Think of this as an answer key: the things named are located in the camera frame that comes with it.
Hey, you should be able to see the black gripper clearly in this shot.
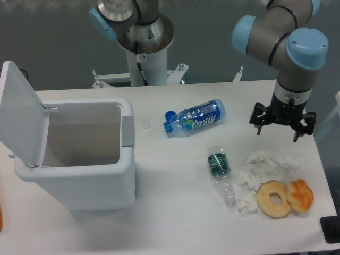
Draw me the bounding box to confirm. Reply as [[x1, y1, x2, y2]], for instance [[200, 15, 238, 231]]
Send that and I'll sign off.
[[249, 94, 316, 142]]

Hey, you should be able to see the green label clear plastic bottle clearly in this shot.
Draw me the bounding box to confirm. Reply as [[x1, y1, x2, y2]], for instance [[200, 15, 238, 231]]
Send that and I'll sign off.
[[207, 146, 236, 207]]

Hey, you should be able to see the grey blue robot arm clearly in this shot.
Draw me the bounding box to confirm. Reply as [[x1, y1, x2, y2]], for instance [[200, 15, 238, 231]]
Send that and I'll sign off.
[[89, 1, 328, 138]]

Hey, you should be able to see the blue label plastic bottle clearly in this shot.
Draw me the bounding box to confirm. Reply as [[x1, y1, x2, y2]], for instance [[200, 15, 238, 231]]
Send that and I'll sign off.
[[163, 99, 226, 137]]

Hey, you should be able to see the blue bottle cap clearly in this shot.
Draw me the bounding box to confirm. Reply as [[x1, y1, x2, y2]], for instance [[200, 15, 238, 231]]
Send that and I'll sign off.
[[165, 110, 176, 122]]

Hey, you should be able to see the crumpled white tissue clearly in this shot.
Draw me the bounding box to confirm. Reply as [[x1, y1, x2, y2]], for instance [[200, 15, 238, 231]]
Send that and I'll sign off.
[[237, 150, 302, 217]]

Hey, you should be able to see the orange glazed bread roll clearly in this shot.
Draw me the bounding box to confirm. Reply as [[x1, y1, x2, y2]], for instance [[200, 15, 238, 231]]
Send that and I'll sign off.
[[287, 178, 314, 213]]

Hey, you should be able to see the black device at table edge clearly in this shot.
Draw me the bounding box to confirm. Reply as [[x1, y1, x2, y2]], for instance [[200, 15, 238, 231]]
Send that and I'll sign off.
[[320, 216, 339, 244]]

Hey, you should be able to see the white trash bin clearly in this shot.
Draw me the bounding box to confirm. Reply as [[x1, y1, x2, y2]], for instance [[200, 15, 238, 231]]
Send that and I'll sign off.
[[14, 98, 136, 210]]

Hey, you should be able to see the white trash bin lid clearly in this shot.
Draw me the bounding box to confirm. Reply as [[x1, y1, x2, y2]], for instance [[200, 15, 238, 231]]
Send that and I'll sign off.
[[1, 61, 54, 167]]

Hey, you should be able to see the white frame at right edge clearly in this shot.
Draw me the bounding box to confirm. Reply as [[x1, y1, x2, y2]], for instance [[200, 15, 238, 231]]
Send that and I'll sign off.
[[314, 91, 339, 143]]

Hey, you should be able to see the plain ring donut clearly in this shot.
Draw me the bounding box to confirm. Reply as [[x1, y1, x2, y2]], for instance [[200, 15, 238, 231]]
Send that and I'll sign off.
[[257, 181, 292, 218]]

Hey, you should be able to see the white base frame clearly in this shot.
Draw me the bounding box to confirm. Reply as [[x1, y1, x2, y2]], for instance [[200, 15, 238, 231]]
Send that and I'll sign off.
[[91, 63, 245, 89]]

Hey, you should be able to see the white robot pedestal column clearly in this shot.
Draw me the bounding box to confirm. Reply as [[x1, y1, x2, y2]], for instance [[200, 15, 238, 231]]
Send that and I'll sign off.
[[125, 49, 167, 87]]

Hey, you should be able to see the black cable on pedestal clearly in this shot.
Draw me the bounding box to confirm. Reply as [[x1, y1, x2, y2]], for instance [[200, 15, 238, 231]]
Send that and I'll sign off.
[[133, 39, 149, 87]]

